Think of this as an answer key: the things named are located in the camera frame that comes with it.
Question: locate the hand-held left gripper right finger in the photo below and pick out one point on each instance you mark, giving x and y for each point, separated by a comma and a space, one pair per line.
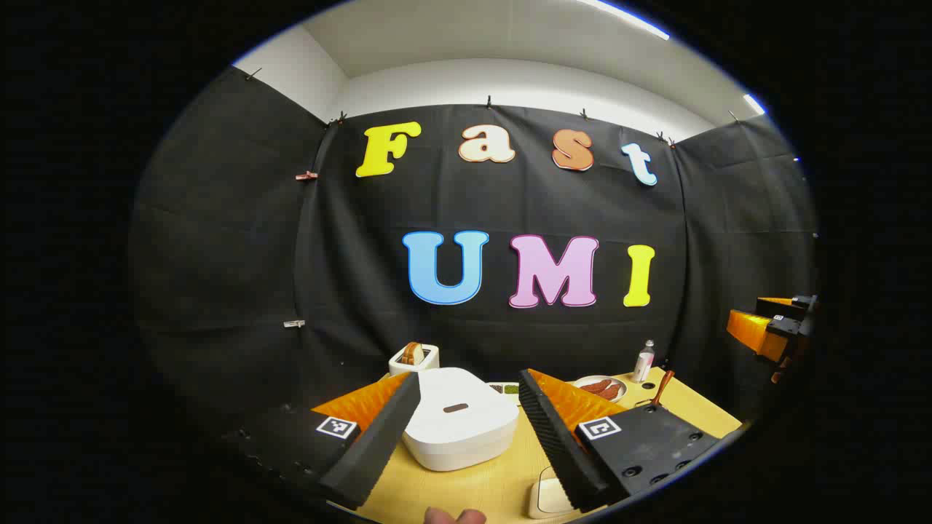
557, 444

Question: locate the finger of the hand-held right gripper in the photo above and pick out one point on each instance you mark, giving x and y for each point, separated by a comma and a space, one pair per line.
804, 304
753, 331

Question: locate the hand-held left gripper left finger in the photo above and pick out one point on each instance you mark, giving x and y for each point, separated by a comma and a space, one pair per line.
378, 437

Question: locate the white rice cooker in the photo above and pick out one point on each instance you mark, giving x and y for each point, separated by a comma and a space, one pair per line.
459, 429

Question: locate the brown wooden spoon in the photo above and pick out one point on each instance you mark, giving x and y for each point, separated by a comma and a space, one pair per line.
661, 389

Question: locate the white rounded square pad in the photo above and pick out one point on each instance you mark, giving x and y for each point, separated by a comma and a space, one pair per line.
547, 498

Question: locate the red-brown meat piece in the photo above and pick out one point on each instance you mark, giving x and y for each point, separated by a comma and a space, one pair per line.
593, 386
610, 393

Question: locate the white divided grain dish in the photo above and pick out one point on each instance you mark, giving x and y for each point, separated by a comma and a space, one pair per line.
504, 388

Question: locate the white round plate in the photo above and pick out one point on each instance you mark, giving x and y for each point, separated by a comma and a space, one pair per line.
617, 381

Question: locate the bread slice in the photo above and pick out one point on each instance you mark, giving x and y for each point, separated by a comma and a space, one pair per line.
412, 353

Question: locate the white toaster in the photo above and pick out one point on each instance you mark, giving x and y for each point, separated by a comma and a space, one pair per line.
429, 358

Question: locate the clear bottle with pink label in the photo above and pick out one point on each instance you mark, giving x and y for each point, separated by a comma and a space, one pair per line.
643, 364

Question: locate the black backdrop cloth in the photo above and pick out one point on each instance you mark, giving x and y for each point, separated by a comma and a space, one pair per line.
473, 342

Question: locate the ceiling light strip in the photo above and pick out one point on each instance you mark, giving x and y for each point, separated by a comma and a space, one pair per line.
754, 104
626, 18

